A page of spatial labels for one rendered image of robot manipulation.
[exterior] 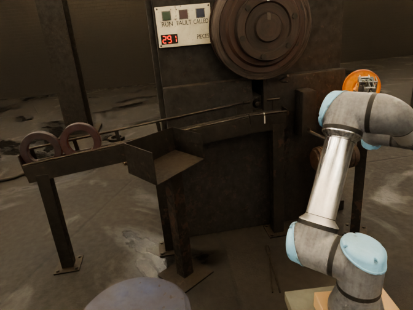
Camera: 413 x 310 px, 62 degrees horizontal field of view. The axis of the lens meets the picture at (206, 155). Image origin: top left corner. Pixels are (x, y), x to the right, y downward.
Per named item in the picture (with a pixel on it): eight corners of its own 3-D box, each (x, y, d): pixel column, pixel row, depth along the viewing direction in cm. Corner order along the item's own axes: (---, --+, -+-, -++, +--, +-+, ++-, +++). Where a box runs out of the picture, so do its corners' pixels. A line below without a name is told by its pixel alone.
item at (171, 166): (147, 280, 168) (123, 143, 142) (188, 254, 184) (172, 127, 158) (174, 301, 154) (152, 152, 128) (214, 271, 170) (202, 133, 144)
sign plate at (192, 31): (159, 47, 166) (154, 7, 159) (212, 42, 169) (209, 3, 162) (159, 48, 164) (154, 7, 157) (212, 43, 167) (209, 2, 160)
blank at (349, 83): (342, 71, 156) (342, 72, 153) (379, 66, 151) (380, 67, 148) (343, 105, 161) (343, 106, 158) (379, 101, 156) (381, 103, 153)
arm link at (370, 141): (388, 154, 132) (390, 130, 126) (357, 149, 138) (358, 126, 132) (393, 143, 137) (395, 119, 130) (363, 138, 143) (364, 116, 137)
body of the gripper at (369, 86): (376, 75, 143) (381, 88, 133) (373, 93, 148) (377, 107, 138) (356, 75, 145) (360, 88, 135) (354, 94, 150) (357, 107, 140)
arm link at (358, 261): (377, 307, 87) (384, 263, 82) (324, 285, 95) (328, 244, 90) (387, 280, 96) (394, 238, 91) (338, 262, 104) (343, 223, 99)
